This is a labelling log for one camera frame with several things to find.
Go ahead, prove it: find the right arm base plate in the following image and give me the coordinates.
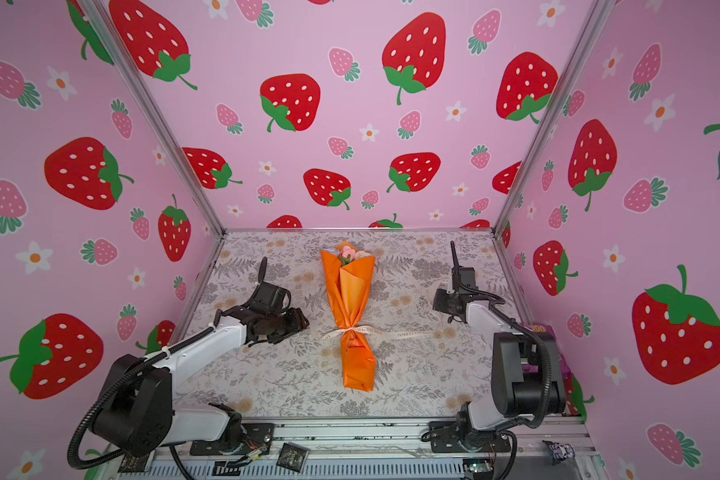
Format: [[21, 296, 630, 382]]
[[420, 420, 512, 454]]

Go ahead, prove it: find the left aluminium corner post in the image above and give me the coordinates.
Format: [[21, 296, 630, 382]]
[[81, 1, 225, 237]]

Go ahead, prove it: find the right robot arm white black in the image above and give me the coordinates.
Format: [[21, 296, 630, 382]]
[[421, 265, 567, 452]]

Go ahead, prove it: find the purple snack bag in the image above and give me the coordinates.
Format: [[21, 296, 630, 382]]
[[522, 324, 572, 382]]

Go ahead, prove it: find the right aluminium corner post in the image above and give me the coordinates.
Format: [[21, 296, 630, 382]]
[[493, 0, 616, 239]]

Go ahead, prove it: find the black square tag middle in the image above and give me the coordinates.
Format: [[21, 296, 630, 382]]
[[276, 443, 309, 473]]

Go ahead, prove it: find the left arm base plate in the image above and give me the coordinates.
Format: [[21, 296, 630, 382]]
[[190, 423, 275, 458]]

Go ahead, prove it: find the pink fake rose stem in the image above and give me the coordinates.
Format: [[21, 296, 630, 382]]
[[337, 245, 361, 266]]

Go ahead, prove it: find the white ribbon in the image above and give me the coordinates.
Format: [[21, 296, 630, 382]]
[[321, 325, 431, 341]]

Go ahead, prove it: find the aluminium corner post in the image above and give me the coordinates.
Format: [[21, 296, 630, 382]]
[[81, 1, 225, 237], [493, 0, 616, 239]]

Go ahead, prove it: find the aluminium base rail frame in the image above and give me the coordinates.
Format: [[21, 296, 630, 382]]
[[96, 416, 609, 479]]

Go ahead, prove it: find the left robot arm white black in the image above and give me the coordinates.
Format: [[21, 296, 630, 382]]
[[67, 282, 309, 470]]

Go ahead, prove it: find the orange wrapping paper sheet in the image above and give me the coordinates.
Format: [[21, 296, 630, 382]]
[[321, 241, 377, 392]]

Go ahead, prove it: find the floral patterned table mat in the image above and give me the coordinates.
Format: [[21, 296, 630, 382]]
[[140, 229, 562, 420]]

